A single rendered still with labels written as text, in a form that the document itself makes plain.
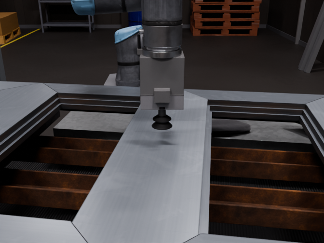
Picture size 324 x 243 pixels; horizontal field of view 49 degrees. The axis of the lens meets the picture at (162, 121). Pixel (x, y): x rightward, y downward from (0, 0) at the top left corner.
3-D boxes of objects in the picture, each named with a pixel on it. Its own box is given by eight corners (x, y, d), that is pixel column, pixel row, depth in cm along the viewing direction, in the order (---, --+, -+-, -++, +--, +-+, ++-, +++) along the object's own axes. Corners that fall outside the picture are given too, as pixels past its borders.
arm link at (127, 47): (118, 58, 154) (114, 26, 149) (149, 55, 154) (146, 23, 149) (115, 63, 143) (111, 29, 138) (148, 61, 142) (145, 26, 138)
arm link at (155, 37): (183, 26, 62) (137, 26, 62) (182, 52, 64) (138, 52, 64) (181, 21, 69) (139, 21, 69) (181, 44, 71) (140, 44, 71)
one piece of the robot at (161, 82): (134, 40, 61) (137, 127, 67) (186, 40, 61) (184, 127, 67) (137, 31, 70) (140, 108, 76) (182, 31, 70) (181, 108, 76)
